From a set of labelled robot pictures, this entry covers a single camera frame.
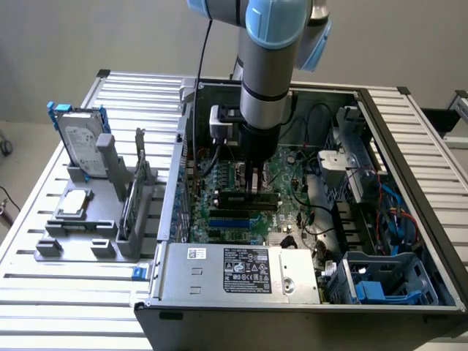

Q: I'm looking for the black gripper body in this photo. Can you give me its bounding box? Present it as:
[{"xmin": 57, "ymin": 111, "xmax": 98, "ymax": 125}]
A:
[{"xmin": 239, "ymin": 122, "xmax": 282, "ymax": 165}]

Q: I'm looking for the black RAM stick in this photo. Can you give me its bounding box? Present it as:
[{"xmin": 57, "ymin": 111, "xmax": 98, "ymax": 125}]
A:
[{"xmin": 218, "ymin": 191, "xmax": 279, "ymax": 205}]

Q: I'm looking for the black RAM slot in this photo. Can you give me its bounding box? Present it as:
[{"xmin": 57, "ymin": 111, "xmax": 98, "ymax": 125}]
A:
[{"xmin": 219, "ymin": 200, "xmax": 278, "ymax": 212}]

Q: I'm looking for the metal CPU socket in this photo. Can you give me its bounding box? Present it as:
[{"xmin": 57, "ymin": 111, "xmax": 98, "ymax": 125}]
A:
[{"xmin": 233, "ymin": 160, "xmax": 276, "ymax": 191}]

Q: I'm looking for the black expansion slot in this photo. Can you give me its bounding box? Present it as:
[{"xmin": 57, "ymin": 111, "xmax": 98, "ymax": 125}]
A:
[{"xmin": 209, "ymin": 208, "xmax": 254, "ymax": 220}]

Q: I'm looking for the green motherboard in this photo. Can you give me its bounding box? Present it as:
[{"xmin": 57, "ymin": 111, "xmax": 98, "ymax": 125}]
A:
[{"xmin": 181, "ymin": 141, "xmax": 325, "ymax": 250}]

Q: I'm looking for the blue expansion slot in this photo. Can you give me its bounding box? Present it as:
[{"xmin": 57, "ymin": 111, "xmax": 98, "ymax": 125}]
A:
[{"xmin": 208, "ymin": 217, "xmax": 252, "ymax": 230}]

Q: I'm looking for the silver drive cage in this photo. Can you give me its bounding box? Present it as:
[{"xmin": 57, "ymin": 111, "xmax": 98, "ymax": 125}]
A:
[{"xmin": 317, "ymin": 105, "xmax": 389, "ymax": 192}]

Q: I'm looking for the silver power supply unit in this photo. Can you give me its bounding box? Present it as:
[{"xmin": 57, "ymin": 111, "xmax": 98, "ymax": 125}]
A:
[{"xmin": 156, "ymin": 242, "xmax": 322, "ymax": 306}]

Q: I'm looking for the green graphics card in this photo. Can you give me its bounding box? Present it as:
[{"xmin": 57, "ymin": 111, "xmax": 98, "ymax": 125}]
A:
[{"xmin": 121, "ymin": 127, "xmax": 151, "ymax": 239}]

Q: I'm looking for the open black PC case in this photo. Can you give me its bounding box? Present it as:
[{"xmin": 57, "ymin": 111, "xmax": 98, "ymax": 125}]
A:
[{"xmin": 133, "ymin": 75, "xmax": 468, "ymax": 351}]

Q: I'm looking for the blue disk bay latch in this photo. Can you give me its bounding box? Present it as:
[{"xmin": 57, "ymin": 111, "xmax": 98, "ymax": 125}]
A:
[{"xmin": 353, "ymin": 280, "xmax": 385, "ymax": 305}]

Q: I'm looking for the grey parts rack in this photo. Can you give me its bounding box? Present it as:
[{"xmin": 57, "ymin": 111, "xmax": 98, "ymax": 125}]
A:
[{"xmin": 34, "ymin": 132, "xmax": 162, "ymax": 263}]

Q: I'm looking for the silver CPU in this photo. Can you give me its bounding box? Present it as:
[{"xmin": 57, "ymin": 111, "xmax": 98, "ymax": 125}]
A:
[{"xmin": 57, "ymin": 189, "xmax": 92, "ymax": 217}]

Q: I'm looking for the grey metal disk bay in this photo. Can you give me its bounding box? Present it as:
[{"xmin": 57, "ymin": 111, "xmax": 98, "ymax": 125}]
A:
[{"xmin": 330, "ymin": 249, "xmax": 440, "ymax": 306}]

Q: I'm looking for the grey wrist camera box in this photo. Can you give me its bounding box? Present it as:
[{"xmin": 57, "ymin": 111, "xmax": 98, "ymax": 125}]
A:
[{"xmin": 208, "ymin": 105, "xmax": 243, "ymax": 140}]

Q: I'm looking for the black looped wire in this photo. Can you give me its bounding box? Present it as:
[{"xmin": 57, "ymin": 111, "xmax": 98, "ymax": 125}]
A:
[{"xmin": 304, "ymin": 103, "xmax": 334, "ymax": 148}]

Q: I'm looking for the long black arm cable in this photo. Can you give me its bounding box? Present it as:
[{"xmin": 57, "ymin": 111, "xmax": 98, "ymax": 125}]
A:
[{"xmin": 192, "ymin": 18, "xmax": 215, "ymax": 186}]

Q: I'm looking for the blue wire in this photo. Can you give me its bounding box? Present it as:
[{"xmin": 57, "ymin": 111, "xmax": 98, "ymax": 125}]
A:
[{"xmin": 379, "ymin": 181, "xmax": 407, "ymax": 257}]

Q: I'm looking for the red wire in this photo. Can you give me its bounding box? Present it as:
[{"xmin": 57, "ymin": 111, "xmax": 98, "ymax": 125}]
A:
[{"xmin": 401, "ymin": 214, "xmax": 420, "ymax": 243}]

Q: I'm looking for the hard disk with blue bracket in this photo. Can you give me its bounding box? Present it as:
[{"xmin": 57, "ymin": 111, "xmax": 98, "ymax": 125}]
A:
[{"xmin": 46, "ymin": 102, "xmax": 112, "ymax": 182}]

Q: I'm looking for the aluminium frame with black bracket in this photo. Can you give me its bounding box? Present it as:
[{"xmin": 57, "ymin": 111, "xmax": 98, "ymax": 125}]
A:
[{"xmin": 419, "ymin": 88, "xmax": 468, "ymax": 148}]

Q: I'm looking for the thin black floor cable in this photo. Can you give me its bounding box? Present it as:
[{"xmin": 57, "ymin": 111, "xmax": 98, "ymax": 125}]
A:
[{"xmin": 0, "ymin": 185, "xmax": 23, "ymax": 224}]

